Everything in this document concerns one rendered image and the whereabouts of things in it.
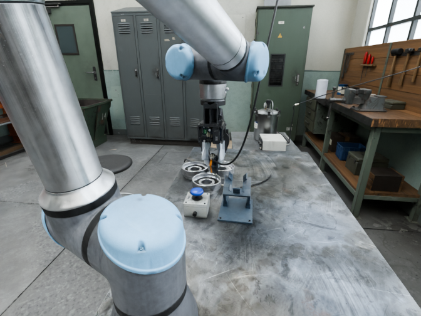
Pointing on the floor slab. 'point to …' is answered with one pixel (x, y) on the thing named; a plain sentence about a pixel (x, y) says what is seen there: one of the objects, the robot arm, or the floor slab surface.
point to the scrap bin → (96, 117)
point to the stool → (116, 164)
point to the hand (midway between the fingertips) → (213, 162)
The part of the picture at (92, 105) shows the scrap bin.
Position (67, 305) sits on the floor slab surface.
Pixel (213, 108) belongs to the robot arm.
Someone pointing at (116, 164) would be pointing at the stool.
